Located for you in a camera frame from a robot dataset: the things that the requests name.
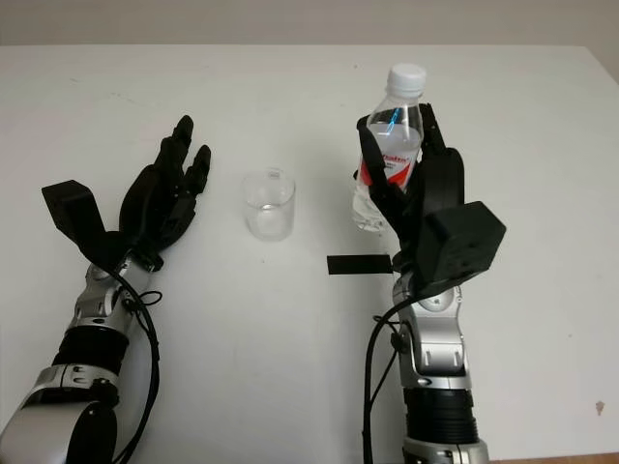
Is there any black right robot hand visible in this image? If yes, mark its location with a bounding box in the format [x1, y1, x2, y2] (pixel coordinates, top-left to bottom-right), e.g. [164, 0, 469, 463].
[356, 101, 468, 272]

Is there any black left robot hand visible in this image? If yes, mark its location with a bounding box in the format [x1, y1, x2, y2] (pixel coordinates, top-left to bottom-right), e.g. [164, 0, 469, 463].
[118, 115, 213, 270]

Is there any clear plastic water bottle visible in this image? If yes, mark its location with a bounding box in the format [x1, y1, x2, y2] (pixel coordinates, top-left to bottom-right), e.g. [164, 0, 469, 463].
[351, 63, 428, 234]

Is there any clear glass cup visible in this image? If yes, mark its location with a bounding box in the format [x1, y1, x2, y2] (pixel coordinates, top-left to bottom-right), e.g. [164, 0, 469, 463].
[241, 166, 297, 242]

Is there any black tape strip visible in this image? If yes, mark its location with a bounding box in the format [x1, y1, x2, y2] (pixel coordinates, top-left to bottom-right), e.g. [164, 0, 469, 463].
[327, 254, 393, 276]

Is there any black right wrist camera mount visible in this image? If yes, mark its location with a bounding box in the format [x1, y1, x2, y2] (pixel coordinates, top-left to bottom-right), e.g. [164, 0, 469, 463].
[418, 201, 508, 296]

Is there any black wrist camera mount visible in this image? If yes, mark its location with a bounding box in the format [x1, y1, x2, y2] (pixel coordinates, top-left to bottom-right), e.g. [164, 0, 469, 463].
[418, 201, 508, 296]
[41, 180, 134, 276]

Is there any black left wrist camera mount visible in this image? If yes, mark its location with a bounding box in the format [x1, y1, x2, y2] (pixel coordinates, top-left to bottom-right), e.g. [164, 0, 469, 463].
[41, 180, 134, 276]

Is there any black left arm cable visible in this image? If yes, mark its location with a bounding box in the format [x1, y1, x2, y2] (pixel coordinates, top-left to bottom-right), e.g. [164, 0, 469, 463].
[109, 270, 163, 464]

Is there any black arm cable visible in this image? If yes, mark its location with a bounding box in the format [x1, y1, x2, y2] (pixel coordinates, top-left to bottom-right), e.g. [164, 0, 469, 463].
[362, 299, 418, 464]
[109, 270, 163, 464]

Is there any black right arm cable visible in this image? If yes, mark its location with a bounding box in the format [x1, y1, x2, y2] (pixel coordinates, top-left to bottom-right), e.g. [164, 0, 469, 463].
[362, 299, 418, 464]

